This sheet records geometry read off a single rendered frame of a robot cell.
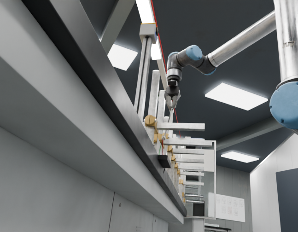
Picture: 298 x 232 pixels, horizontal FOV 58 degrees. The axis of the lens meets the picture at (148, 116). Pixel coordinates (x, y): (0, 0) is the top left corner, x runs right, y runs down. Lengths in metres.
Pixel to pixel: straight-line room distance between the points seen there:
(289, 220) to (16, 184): 0.88
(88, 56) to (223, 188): 11.49
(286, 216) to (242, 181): 11.54
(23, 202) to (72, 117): 0.33
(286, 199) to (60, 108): 0.86
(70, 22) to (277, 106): 0.76
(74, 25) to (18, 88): 0.14
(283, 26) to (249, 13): 3.11
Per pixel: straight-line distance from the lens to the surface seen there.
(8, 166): 0.74
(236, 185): 12.36
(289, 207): 1.11
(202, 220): 4.01
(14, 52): 0.43
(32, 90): 0.47
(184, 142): 1.58
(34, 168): 0.83
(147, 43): 1.25
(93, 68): 0.57
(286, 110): 1.01
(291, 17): 1.25
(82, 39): 0.53
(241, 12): 4.29
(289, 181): 1.12
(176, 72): 1.59
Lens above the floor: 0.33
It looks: 24 degrees up
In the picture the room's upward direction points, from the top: 6 degrees clockwise
